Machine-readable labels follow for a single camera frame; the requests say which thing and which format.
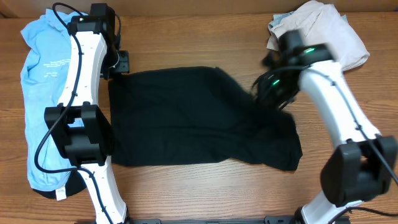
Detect black t-shirt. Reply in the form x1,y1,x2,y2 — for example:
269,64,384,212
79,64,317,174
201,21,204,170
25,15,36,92
108,67,302,171

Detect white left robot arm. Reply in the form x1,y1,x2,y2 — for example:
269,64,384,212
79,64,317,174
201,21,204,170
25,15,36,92
43,11,130,223

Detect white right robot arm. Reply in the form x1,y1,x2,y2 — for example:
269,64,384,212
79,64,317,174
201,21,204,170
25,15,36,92
254,30,397,224

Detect light blue t-shirt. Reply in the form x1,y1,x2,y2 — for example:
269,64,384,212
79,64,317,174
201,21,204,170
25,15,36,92
21,9,74,192

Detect folded beige trousers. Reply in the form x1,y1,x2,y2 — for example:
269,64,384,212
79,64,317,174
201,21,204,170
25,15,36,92
267,1,370,71

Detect black garment under blue shirt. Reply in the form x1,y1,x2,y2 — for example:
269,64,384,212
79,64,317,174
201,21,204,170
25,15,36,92
32,171,86,201

